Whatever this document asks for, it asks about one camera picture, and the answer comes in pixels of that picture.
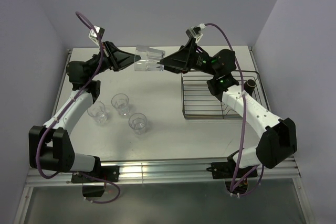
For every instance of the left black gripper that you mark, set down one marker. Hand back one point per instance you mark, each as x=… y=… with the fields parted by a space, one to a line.
x=115 y=59

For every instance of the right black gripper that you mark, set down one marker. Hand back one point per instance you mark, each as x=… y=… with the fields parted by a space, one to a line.
x=178 y=62

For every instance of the tall clear glass back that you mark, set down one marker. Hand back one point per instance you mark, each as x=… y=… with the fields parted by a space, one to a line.
x=148 y=59

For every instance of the brown ceramic mug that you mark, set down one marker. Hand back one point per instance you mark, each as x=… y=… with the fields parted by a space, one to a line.
x=249 y=86

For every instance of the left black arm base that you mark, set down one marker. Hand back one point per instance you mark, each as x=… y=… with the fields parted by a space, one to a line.
x=94 y=184

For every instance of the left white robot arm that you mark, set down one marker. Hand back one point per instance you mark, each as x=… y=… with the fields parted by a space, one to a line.
x=50 y=147

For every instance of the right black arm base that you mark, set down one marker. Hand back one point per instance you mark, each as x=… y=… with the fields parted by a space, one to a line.
x=225 y=170

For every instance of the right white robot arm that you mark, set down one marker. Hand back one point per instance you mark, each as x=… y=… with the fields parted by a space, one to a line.
x=278 y=139

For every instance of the clear glass middle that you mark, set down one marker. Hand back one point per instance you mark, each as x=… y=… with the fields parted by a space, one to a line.
x=121 y=103

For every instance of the clear glass left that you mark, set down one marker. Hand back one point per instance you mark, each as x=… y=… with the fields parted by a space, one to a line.
x=98 y=112

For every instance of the clear glass front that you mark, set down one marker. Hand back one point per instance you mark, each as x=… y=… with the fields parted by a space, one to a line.
x=138 y=123

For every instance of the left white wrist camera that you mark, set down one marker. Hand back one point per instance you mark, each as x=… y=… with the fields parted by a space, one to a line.
x=96 y=34

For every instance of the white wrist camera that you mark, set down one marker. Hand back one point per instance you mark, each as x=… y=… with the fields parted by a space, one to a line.
x=195 y=32
x=96 y=34

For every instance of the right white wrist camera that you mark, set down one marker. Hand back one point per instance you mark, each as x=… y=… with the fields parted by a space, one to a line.
x=195 y=32

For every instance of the black wire dish rack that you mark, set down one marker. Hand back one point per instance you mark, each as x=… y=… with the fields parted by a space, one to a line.
x=199 y=104

